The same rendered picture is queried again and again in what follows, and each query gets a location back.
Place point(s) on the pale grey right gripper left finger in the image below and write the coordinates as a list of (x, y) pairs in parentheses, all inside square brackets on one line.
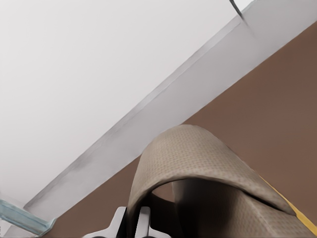
[(116, 223)]

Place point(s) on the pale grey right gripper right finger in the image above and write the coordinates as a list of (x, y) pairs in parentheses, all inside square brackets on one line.
[(143, 224)]

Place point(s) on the beige mesh shoe yellow sole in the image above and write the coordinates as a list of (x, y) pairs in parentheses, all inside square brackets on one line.
[(198, 173)]

